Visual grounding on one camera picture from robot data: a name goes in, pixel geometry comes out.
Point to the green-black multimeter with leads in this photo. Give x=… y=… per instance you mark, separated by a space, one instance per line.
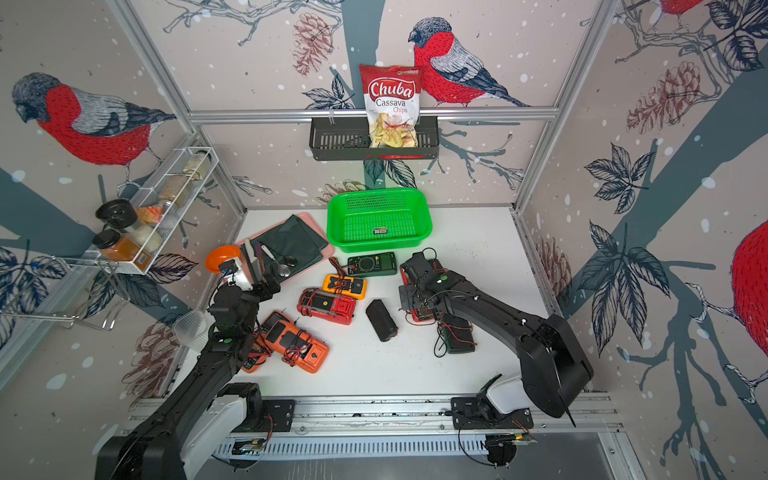
x=454 y=336

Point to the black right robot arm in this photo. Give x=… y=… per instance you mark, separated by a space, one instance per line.
x=553 y=365

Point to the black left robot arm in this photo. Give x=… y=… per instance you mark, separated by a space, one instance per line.
x=181 y=434

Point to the black-lid spice jar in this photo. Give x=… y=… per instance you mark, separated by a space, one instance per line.
x=119 y=214
x=114 y=246

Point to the large orange multimeter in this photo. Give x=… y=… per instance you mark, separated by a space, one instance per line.
x=297 y=347

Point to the dark green multimeter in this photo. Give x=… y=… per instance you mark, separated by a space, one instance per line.
x=372 y=265

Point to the orange plastic bowl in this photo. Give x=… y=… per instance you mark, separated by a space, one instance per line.
x=219 y=256

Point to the black-lid spice jar front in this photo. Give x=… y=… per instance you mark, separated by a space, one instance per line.
x=114 y=246

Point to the dark green cloth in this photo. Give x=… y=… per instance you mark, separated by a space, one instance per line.
x=294 y=241

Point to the green plastic basket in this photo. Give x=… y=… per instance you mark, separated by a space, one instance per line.
x=378 y=220

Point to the red multimeter with leads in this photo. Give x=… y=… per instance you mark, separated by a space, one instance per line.
x=332 y=307

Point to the yellow multimeter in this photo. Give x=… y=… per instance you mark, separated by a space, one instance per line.
x=349 y=286

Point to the black rectangular case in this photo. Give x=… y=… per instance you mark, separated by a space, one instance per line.
x=381 y=320

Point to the small orange-black multimeter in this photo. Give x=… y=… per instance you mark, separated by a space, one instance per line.
x=258 y=355

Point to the red slim multimeter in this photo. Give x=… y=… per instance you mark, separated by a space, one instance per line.
x=416 y=311

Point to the Chuba cassava chips bag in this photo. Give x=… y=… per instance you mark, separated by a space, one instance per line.
x=392 y=103

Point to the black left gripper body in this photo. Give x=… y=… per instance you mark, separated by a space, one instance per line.
x=251 y=299

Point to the white wire spice rack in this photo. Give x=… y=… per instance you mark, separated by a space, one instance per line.
x=161 y=205

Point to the black-lid spice jar rear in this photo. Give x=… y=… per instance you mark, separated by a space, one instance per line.
x=119 y=214

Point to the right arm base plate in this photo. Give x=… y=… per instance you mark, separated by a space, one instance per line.
x=471 y=413

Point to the clear plastic cup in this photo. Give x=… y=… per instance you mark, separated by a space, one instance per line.
x=192 y=329

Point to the knife on cutting board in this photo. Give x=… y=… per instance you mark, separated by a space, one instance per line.
x=252 y=262

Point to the pink cutting board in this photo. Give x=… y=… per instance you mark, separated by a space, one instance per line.
x=312 y=231

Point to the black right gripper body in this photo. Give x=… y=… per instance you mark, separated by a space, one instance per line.
x=411 y=297

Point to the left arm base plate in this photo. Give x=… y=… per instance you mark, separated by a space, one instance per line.
x=269 y=415

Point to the metal spoon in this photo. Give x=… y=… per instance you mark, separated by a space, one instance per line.
x=281 y=269

